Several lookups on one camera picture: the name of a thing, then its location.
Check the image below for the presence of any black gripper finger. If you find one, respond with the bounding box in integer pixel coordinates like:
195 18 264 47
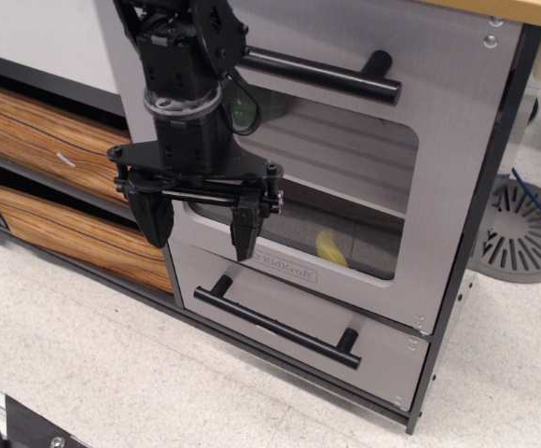
126 189 174 248
230 194 261 261

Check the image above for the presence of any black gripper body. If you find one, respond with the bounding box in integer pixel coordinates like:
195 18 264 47
107 111 284 216

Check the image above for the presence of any grey toy oven door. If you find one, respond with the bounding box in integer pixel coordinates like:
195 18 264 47
170 1 523 335

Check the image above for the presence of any black oven door handle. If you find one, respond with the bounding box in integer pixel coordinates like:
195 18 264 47
242 47 402 106

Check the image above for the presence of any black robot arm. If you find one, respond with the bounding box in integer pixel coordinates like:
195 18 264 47
107 1 284 261

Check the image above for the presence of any grey oven shelf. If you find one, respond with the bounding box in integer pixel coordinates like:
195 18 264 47
281 179 406 221

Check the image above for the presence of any green toy vegetable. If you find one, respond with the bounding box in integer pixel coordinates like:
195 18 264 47
226 86 290 130

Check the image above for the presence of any lower wood-grain bin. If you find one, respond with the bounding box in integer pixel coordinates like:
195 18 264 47
0 183 173 293

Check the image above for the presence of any wood-grain bin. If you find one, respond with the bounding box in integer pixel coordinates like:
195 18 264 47
0 87 131 206
0 183 173 293

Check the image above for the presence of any yellow toy banana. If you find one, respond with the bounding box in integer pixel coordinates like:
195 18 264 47
315 229 349 268

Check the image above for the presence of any upper wood-grain bin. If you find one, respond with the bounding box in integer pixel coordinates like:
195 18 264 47
0 87 131 206

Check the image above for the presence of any black plate with screw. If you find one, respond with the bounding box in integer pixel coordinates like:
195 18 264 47
6 395 87 448

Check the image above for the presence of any grey slotted round base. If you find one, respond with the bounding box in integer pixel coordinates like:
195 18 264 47
468 175 541 284

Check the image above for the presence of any wooden countertop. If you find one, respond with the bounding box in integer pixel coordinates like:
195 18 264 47
430 0 541 26

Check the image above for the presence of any black drawer handle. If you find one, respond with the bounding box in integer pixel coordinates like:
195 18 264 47
194 275 362 370

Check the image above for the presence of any black toy kitchen frame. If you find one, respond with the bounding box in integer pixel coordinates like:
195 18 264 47
0 1 541 430

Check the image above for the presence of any blue cable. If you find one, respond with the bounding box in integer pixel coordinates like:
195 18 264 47
510 166 541 234

